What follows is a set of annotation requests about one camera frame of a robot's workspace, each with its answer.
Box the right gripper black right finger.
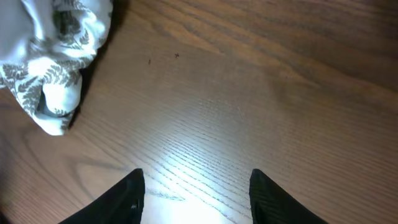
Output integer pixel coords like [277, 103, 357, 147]
[249, 169, 325, 224]

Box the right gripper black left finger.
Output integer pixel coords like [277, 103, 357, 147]
[60, 169, 145, 224]

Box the white fern-print dress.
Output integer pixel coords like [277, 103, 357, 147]
[1, 0, 114, 136]

